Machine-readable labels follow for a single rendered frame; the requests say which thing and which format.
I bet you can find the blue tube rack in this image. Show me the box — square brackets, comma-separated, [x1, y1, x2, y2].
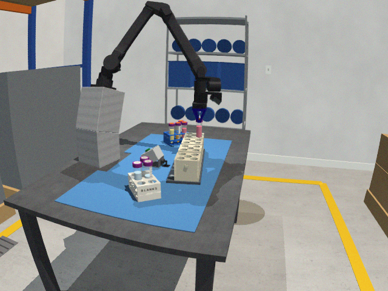
[164, 131, 185, 146]

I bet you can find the white tube rack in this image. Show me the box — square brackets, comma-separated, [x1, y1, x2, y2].
[128, 172, 161, 202]

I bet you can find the cream block with round holes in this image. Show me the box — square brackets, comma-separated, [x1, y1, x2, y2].
[181, 138, 203, 150]
[178, 144, 202, 160]
[174, 152, 201, 182]
[184, 132, 204, 154]

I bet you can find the pink sample tube with orange cap dot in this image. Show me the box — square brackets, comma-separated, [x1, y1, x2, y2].
[181, 121, 187, 133]

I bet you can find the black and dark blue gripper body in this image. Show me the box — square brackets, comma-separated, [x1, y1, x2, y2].
[192, 91, 207, 109]

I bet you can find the blue flat mat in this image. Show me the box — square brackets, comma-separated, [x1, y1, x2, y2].
[55, 134, 232, 233]

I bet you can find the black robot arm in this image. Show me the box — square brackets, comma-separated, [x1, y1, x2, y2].
[91, 1, 222, 105]

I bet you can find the pink tube with purple cap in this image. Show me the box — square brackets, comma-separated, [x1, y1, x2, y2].
[196, 119, 203, 138]

